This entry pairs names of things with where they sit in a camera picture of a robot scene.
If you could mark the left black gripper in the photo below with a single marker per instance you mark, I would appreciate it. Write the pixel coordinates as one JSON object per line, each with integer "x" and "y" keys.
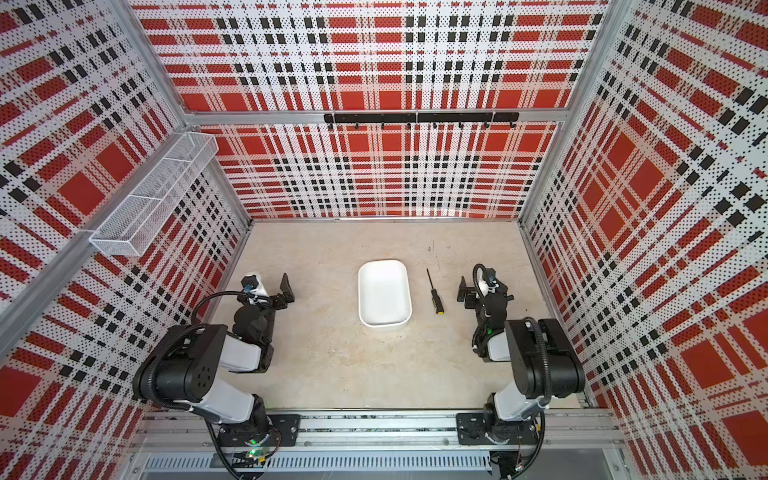
{"x": 274, "y": 301}

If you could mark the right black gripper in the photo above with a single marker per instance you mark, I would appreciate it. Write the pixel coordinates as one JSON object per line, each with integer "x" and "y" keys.
{"x": 478, "y": 300}

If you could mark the black yellow screwdriver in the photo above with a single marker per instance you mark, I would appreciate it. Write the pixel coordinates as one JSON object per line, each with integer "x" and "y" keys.
{"x": 436, "y": 300}

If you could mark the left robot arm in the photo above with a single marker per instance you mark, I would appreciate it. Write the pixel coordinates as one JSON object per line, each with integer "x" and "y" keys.
{"x": 181, "y": 372}

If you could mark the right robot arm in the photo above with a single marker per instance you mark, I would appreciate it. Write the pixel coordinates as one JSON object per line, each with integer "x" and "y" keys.
{"x": 542, "y": 359}

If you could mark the white rectangular bin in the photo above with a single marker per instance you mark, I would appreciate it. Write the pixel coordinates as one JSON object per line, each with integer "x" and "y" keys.
{"x": 384, "y": 299}

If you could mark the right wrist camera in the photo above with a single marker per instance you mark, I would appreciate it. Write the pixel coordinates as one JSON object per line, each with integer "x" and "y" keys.
{"x": 489, "y": 278}

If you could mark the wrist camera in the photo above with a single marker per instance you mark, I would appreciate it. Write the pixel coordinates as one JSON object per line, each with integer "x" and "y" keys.
{"x": 489, "y": 278}
{"x": 252, "y": 286}

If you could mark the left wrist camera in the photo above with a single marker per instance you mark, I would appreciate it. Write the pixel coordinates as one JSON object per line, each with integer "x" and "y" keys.
{"x": 252, "y": 286}

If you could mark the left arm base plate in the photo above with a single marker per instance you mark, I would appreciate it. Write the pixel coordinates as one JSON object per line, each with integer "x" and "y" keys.
{"x": 279, "y": 430}

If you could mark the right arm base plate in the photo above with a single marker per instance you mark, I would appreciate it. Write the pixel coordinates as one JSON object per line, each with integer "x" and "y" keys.
{"x": 477, "y": 428}

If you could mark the white wire mesh basket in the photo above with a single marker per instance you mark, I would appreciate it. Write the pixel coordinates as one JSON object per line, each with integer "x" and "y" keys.
{"x": 136, "y": 221}

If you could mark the aluminium mounting rail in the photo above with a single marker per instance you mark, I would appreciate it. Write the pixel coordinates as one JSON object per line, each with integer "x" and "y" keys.
{"x": 388, "y": 430}

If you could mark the black hook rail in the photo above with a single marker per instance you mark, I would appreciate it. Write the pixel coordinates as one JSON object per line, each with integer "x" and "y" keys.
{"x": 421, "y": 117}

